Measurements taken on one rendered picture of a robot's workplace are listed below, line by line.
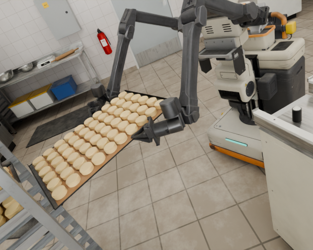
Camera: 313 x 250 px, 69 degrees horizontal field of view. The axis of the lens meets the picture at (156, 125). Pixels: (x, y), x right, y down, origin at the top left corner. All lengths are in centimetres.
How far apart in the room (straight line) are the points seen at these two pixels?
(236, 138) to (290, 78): 55
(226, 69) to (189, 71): 74
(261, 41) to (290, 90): 38
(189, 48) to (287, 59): 92
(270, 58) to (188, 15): 90
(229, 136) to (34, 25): 419
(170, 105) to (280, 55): 106
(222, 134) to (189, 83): 111
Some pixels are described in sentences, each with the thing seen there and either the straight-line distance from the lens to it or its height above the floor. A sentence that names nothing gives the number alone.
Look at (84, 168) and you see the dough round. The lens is 86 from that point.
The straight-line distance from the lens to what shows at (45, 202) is 131.
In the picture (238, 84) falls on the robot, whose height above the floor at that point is 74.
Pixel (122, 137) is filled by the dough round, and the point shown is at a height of 102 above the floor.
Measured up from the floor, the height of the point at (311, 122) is 84.
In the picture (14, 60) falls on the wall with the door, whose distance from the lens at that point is 538.
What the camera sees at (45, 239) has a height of 60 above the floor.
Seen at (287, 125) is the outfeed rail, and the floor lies 90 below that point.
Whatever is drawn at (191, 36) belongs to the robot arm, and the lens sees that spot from 91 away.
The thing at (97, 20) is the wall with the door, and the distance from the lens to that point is 492.
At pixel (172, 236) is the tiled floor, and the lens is 177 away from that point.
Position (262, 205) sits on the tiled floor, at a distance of 178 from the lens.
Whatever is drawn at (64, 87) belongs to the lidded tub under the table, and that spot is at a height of 41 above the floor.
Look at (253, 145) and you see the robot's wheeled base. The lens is 179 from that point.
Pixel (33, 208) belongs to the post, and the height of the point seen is 107.
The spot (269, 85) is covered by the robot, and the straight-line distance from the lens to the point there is 165.
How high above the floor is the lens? 147
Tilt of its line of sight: 31 degrees down
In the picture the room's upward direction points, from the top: 24 degrees counter-clockwise
